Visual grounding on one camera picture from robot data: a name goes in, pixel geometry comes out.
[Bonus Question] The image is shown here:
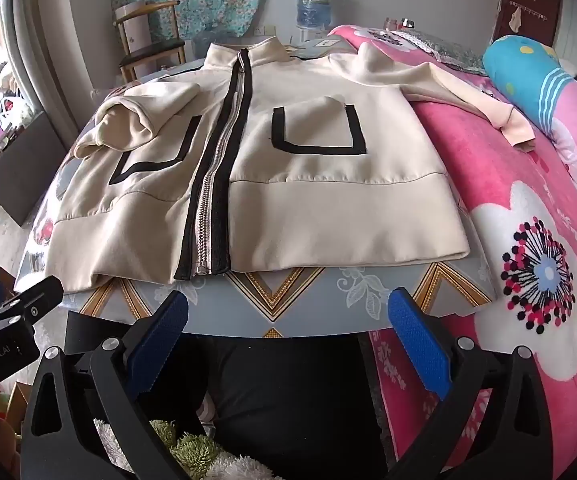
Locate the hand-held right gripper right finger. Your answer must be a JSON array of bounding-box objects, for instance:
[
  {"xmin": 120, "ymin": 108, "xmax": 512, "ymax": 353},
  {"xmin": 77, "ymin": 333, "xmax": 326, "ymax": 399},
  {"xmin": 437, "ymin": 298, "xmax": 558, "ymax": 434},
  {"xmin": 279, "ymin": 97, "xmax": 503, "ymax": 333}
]
[{"xmin": 387, "ymin": 287, "xmax": 554, "ymax": 480}]

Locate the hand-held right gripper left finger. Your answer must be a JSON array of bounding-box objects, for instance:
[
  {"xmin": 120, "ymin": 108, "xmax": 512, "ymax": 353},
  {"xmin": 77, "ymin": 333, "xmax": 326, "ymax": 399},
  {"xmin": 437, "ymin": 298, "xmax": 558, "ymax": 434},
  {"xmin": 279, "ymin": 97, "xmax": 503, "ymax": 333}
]
[{"xmin": 22, "ymin": 290, "xmax": 204, "ymax": 480}]

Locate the cream zip jacket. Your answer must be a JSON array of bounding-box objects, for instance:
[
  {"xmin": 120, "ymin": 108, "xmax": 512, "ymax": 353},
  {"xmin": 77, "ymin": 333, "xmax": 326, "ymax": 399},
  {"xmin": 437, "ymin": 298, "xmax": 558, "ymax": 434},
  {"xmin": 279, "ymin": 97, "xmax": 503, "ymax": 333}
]
[{"xmin": 46, "ymin": 37, "xmax": 537, "ymax": 293}]

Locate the patterned plastic tablecloth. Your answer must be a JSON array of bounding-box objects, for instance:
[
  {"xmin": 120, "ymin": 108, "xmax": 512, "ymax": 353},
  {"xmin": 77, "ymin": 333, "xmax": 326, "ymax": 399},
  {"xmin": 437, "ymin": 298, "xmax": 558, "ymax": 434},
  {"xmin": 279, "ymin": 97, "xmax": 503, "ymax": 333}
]
[{"xmin": 16, "ymin": 35, "xmax": 499, "ymax": 341}]

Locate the white green fluffy plush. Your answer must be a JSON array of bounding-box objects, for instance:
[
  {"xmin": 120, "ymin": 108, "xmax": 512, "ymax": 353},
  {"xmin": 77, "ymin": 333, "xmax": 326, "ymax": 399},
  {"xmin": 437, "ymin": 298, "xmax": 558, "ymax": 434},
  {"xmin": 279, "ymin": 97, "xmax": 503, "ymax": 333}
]
[{"xmin": 91, "ymin": 417, "xmax": 289, "ymax": 480}]

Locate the pink floral blanket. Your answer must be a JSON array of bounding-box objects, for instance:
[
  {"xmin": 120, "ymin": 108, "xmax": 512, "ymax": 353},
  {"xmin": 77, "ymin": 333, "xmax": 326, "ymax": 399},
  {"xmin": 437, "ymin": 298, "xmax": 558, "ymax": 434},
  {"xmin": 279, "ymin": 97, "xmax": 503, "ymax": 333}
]
[{"xmin": 329, "ymin": 25, "xmax": 577, "ymax": 480}]

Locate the grey curtain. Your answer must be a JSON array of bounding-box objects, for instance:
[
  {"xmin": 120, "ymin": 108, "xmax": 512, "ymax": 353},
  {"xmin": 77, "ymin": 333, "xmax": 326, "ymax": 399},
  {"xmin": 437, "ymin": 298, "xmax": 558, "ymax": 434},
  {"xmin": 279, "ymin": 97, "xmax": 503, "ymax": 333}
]
[{"xmin": 8, "ymin": 0, "xmax": 134, "ymax": 136}]

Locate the wooden chair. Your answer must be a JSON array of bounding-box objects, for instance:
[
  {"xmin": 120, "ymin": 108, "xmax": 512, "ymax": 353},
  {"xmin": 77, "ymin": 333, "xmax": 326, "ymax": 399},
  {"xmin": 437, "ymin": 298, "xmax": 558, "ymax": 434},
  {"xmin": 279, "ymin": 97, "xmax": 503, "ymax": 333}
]
[{"xmin": 113, "ymin": 2, "xmax": 186, "ymax": 83}]

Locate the blue pink cartoon pillow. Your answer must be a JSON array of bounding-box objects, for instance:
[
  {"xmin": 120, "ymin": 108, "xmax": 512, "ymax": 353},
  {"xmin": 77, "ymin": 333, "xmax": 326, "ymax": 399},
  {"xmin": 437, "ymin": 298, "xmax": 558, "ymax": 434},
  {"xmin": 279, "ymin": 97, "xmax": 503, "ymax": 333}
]
[{"xmin": 483, "ymin": 35, "xmax": 577, "ymax": 161}]

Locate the grey lace-trimmed cloth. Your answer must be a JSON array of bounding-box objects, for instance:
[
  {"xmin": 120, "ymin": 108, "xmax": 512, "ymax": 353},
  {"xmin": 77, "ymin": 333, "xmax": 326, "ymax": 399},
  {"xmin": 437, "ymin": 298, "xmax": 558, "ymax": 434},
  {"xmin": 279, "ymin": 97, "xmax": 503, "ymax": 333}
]
[{"xmin": 369, "ymin": 27, "xmax": 489, "ymax": 76}]

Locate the clear empty water jug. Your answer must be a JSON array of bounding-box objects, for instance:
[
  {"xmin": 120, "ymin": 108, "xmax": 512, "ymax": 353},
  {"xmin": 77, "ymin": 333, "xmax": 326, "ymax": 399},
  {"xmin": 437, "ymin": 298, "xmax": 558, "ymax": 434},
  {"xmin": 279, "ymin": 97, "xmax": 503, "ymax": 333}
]
[{"xmin": 191, "ymin": 25, "xmax": 239, "ymax": 56}]

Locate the white water dispenser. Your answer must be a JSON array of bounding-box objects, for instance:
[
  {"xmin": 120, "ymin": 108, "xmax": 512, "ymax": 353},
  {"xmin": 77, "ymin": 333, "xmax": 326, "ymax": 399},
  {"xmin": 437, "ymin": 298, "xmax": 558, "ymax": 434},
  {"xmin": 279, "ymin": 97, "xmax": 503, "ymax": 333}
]
[{"xmin": 293, "ymin": 25, "xmax": 329, "ymax": 43}]

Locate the blue water bottle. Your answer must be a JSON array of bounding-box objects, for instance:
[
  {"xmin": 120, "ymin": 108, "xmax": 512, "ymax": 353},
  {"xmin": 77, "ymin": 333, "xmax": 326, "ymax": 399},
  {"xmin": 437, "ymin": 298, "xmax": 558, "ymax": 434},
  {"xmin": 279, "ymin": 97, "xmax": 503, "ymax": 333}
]
[{"xmin": 296, "ymin": 0, "xmax": 332, "ymax": 28}]

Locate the dark red door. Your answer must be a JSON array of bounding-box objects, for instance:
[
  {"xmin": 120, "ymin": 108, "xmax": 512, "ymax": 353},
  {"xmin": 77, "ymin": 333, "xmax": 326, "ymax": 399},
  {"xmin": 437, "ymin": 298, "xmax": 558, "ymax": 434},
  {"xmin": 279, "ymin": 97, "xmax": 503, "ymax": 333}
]
[{"xmin": 491, "ymin": 0, "xmax": 564, "ymax": 48}]

